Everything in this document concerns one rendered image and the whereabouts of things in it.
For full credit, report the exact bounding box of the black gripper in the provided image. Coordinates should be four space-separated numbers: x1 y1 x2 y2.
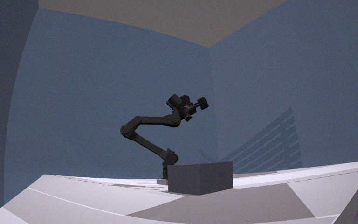
187 97 209 115

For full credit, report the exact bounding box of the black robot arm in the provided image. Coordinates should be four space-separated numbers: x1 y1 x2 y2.
120 94 193 179

